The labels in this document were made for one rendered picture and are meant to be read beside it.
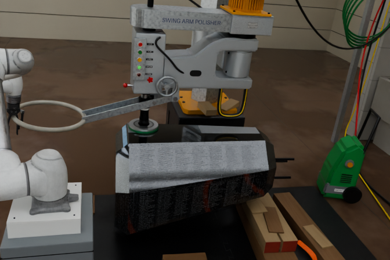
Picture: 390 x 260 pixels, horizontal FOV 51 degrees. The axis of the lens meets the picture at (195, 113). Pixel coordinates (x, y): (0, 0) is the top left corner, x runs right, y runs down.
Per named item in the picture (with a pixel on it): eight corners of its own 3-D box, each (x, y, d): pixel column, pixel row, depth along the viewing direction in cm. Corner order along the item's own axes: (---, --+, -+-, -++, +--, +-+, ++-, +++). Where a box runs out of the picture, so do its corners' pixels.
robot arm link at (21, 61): (31, 53, 221) (3, 53, 214) (35, 43, 205) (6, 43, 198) (33, 76, 219) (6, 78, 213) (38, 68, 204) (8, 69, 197)
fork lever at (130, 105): (175, 91, 306) (174, 85, 303) (180, 101, 289) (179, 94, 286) (83, 114, 296) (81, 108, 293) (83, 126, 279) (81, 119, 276)
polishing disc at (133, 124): (142, 116, 313) (142, 115, 313) (163, 125, 303) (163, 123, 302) (122, 125, 297) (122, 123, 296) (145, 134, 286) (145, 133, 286)
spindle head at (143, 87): (177, 87, 306) (183, 28, 289) (184, 98, 287) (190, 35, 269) (129, 86, 297) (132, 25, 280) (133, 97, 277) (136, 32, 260)
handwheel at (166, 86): (174, 92, 288) (176, 72, 282) (177, 97, 279) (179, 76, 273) (153, 92, 284) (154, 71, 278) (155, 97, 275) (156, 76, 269)
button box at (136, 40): (144, 79, 275) (146, 37, 264) (144, 80, 273) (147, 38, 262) (132, 79, 273) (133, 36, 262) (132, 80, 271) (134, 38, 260)
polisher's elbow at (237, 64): (219, 69, 307) (222, 44, 299) (243, 70, 312) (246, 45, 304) (227, 78, 290) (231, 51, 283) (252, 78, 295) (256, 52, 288)
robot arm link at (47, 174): (71, 198, 193) (71, 157, 185) (30, 206, 184) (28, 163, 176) (63, 181, 206) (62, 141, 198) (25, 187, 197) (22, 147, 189)
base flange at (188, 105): (174, 94, 394) (174, 89, 392) (222, 94, 406) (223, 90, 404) (184, 114, 350) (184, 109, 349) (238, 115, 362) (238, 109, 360)
